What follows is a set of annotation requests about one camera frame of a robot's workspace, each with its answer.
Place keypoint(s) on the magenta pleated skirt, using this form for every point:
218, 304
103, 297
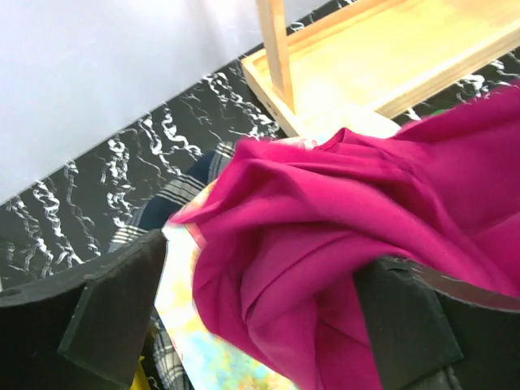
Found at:
285, 228

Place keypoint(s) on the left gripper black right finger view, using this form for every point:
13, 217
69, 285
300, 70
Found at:
428, 330

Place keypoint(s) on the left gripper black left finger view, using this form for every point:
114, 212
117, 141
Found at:
85, 327

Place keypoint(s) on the wooden clothes rack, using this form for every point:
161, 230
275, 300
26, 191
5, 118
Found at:
368, 62

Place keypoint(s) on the floral pastel skirt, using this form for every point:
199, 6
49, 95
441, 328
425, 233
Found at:
187, 355

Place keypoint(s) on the yellow plastic tray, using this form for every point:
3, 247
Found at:
140, 381

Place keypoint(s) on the plaid navy skirt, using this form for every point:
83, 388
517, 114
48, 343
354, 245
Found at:
170, 203

